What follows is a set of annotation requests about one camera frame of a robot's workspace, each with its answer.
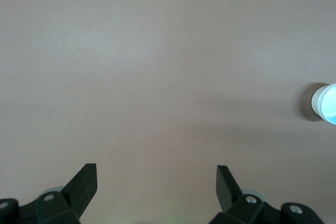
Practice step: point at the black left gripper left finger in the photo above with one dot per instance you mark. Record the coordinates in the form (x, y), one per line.
(78, 190)

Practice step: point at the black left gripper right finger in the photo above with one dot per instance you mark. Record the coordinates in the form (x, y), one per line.
(227, 192)

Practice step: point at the pink bowl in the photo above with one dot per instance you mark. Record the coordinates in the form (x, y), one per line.
(319, 102)

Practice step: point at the blue bowl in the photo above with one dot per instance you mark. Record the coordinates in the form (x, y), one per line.
(329, 103)

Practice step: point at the white bowl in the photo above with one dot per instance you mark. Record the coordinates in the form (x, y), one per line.
(315, 103)

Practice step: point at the brown table cloth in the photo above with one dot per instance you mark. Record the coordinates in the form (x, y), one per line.
(157, 77)

